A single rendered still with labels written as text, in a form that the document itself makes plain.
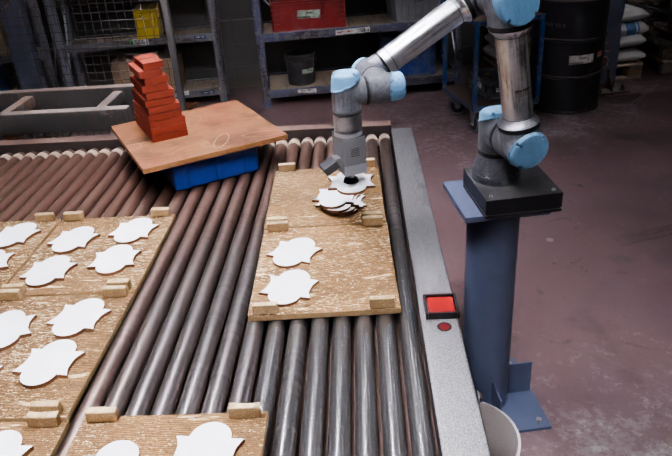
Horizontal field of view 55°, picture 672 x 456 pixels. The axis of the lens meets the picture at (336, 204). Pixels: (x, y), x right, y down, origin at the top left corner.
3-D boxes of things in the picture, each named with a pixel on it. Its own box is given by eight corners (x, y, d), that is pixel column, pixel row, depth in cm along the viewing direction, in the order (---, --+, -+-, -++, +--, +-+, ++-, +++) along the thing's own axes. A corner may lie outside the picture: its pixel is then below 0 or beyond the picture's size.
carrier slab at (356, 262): (387, 227, 184) (386, 222, 184) (401, 313, 148) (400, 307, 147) (264, 234, 185) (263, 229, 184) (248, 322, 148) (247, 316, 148)
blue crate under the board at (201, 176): (231, 144, 251) (227, 119, 247) (261, 170, 226) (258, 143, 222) (151, 163, 239) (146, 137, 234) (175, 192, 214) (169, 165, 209)
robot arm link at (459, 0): (484, -45, 179) (340, 61, 182) (503, -40, 169) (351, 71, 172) (500, -9, 185) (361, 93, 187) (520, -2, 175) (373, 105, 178)
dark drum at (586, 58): (579, 90, 577) (590, -14, 537) (612, 110, 524) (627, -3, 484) (514, 96, 573) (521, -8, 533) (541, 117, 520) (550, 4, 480)
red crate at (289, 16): (341, 18, 610) (339, -13, 598) (347, 27, 570) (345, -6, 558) (271, 24, 605) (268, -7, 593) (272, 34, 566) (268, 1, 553)
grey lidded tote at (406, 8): (434, 11, 612) (434, -16, 601) (448, 18, 580) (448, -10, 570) (382, 16, 604) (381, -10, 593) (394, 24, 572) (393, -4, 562)
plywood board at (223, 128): (236, 103, 264) (236, 99, 263) (288, 139, 224) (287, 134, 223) (111, 130, 243) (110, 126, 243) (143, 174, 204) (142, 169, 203)
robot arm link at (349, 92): (366, 72, 162) (333, 77, 160) (368, 114, 166) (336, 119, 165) (357, 65, 168) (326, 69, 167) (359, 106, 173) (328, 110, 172)
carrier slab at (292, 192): (378, 168, 221) (378, 164, 221) (386, 226, 185) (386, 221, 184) (276, 174, 222) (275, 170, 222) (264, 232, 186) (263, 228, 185)
